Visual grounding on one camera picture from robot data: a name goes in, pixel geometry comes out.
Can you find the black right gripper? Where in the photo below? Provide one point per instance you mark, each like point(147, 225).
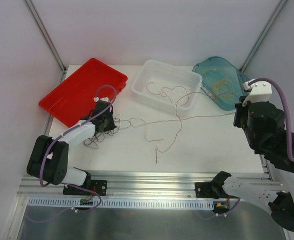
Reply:
point(238, 116)

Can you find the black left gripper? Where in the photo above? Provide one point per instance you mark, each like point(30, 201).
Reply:
point(106, 122)

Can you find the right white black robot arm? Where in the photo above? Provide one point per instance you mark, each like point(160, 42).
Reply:
point(263, 125)

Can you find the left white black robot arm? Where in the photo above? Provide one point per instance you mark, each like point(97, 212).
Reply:
point(49, 157)

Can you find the red plastic tray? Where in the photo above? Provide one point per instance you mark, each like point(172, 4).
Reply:
point(74, 97)

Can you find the teal translucent plastic bin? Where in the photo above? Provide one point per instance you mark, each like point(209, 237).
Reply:
point(221, 81)

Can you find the white perforated plastic basket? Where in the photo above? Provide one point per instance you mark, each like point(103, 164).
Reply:
point(166, 87)

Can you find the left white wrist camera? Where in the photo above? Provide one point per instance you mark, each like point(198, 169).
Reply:
point(104, 99)

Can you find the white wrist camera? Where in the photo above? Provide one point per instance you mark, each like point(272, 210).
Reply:
point(104, 99)
point(258, 92)

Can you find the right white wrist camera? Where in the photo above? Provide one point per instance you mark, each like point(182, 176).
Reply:
point(258, 92)

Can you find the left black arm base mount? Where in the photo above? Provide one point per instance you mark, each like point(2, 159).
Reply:
point(98, 186)

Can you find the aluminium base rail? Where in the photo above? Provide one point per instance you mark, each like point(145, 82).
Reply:
point(148, 185)

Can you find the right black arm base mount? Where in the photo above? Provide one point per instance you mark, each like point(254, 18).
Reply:
point(204, 190)

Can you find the white slotted cable duct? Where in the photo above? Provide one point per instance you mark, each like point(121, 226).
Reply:
point(206, 205)

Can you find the right aluminium frame post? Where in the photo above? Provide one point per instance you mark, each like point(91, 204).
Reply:
point(263, 34)

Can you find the aluminium frame post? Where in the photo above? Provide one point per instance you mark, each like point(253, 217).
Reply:
point(263, 34)
point(45, 34)

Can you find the left aluminium frame post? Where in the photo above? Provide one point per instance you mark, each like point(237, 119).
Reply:
point(45, 34)

